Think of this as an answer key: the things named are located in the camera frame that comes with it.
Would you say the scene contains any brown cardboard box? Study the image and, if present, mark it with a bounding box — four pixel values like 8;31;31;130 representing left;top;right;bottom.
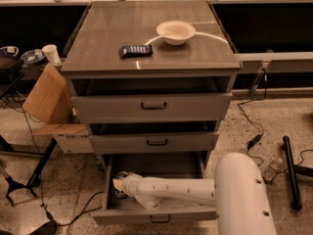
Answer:
22;64;93;154

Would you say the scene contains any clear plastic water bottle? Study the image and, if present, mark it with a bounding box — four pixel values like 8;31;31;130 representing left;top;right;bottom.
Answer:
262;158;284;182

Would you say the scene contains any white paper cup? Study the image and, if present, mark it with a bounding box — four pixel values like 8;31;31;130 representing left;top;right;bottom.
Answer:
42;44;62;67

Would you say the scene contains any white paper bowl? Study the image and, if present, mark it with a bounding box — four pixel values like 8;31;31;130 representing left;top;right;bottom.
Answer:
156;21;196;46

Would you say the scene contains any grey middle drawer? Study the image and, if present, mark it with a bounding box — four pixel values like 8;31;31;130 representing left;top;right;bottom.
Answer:
90;132;219;154

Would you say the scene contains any grey drawer cabinet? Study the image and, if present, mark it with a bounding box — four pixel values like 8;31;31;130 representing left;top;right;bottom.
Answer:
62;0;241;159

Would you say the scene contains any dark blue snack packet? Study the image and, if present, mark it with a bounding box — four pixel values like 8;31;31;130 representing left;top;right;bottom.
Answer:
118;45;153;59

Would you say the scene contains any black floor stand right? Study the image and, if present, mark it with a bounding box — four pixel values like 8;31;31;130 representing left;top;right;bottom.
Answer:
283;136;313;211

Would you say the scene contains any blue pepsi can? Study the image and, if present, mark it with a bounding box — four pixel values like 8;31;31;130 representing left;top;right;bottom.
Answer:
115;171;128;199

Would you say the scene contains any black stand legs left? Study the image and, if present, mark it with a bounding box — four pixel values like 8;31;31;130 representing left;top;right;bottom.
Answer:
0;137;58;208

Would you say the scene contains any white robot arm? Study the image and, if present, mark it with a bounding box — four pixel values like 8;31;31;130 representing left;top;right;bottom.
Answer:
112;153;277;235

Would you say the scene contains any black power cable right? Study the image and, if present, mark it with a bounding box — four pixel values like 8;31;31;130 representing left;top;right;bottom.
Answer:
236;70;313;186

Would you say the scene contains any grey bottom drawer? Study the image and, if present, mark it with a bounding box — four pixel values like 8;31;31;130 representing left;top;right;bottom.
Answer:
93;152;216;225

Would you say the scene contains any grey top drawer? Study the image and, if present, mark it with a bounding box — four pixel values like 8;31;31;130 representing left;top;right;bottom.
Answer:
71;93;232;123

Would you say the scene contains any black cable left floor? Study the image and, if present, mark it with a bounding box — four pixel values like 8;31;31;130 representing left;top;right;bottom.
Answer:
6;91;106;228

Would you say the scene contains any grey drawer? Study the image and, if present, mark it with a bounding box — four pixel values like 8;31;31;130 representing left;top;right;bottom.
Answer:
71;93;232;123
93;152;216;225
90;132;219;154

